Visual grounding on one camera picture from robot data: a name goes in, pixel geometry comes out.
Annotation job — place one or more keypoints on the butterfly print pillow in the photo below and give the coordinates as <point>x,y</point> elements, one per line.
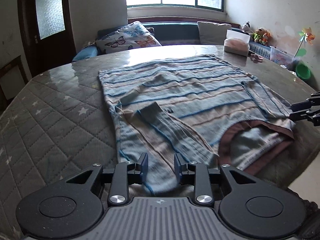
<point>127,38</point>

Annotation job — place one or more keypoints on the light blue cushion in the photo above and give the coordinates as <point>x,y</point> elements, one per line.
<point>86,52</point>

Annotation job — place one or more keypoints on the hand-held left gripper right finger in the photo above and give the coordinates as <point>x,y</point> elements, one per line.
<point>178,167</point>

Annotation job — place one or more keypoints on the dark wooden glass door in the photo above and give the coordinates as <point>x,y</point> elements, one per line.
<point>57,50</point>

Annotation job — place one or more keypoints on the blue cushioned sofa bench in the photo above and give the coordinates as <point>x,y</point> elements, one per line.
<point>175,32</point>

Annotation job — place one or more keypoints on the pink tissue box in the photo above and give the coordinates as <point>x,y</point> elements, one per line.
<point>236,46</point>

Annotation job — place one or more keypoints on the orange plush toy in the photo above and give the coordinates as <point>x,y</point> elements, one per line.
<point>267,37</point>

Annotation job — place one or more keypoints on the striped knit shirt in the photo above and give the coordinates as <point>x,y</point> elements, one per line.
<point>187,92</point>

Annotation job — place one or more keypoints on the clear plastic container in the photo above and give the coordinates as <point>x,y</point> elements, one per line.
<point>281,56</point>

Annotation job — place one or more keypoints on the colourful pinwheel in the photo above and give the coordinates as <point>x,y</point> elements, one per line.
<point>308,36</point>

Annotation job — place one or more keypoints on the black white cow plush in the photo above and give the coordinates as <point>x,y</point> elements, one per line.
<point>246,27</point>

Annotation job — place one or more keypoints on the yellow green plush toy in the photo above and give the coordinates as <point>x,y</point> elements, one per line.
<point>258,35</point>

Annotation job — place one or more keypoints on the green plastic bowl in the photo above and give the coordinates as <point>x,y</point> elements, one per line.
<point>303,71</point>

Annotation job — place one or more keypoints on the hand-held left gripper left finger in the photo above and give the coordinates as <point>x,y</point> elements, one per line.
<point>143,167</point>

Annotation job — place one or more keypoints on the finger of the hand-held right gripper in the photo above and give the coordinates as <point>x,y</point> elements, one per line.
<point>302,105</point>
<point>300,116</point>

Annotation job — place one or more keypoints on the grey pillow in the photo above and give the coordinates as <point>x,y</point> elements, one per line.
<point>212,32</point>

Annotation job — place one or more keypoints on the small pink toy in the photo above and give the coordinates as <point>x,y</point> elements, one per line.
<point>256,58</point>

